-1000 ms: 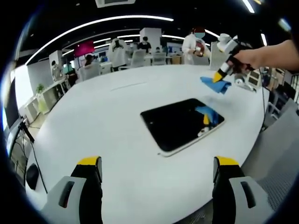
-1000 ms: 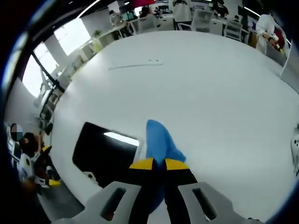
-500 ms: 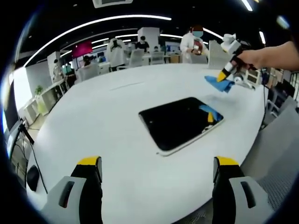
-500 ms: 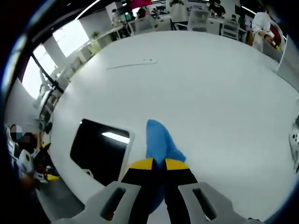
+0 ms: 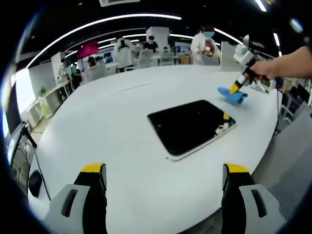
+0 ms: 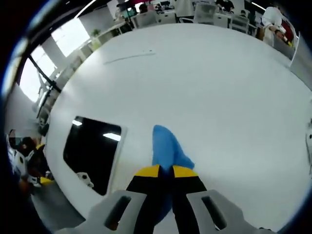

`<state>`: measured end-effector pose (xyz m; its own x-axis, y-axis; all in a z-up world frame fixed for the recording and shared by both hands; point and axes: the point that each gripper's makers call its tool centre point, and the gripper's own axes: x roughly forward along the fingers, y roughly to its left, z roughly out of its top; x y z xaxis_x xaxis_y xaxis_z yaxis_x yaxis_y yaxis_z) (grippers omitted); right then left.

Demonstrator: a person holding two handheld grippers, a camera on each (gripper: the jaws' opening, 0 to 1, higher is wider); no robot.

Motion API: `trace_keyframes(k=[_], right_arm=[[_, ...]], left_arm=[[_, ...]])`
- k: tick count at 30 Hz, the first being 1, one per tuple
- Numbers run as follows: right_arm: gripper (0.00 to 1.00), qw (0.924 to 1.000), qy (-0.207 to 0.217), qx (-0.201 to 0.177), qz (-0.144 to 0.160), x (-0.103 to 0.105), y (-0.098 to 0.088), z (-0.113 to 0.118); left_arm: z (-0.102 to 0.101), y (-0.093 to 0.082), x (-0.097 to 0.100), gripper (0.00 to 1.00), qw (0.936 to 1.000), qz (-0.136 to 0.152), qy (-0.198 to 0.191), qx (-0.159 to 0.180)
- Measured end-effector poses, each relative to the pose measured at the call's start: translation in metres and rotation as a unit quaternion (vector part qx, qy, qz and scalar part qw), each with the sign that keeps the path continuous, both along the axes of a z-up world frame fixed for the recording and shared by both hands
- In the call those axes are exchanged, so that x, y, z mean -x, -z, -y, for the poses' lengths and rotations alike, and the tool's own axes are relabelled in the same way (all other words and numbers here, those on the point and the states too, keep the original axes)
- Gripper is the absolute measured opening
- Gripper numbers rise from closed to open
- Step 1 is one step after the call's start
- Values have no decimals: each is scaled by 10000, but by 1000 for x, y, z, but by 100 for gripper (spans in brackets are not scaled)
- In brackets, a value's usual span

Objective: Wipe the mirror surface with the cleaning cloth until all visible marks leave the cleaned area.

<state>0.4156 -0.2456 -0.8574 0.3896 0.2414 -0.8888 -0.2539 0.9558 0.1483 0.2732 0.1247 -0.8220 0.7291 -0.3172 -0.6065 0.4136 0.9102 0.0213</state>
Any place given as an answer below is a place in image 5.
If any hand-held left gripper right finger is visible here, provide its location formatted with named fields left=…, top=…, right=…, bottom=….
left=221, top=162, right=287, bottom=234

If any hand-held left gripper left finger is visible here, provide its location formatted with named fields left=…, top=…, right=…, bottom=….
left=43, top=162, right=108, bottom=234

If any blue cleaning cloth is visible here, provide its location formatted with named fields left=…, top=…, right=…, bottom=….
left=217, top=86, right=249, bottom=105

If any person's right hand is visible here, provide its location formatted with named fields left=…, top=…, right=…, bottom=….
left=250, top=58, right=278, bottom=80

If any white office chair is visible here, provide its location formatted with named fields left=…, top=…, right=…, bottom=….
left=136, top=50, right=154, bottom=69
left=84, top=63, right=107, bottom=82
left=160, top=52, right=175, bottom=66
left=219, top=40, right=241, bottom=73

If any red object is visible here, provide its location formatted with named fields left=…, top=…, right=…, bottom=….
left=204, top=40, right=216, bottom=56

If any black round puck device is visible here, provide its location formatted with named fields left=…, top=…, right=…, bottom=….
left=28, top=170, right=43, bottom=198

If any white shelf cabinet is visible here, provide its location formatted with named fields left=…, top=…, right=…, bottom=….
left=25, top=81, right=74, bottom=129

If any black cable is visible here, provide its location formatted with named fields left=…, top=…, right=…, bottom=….
left=21, top=126, right=52, bottom=202

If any pink wall screen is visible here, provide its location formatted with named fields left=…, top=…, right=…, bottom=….
left=77, top=40, right=100, bottom=59

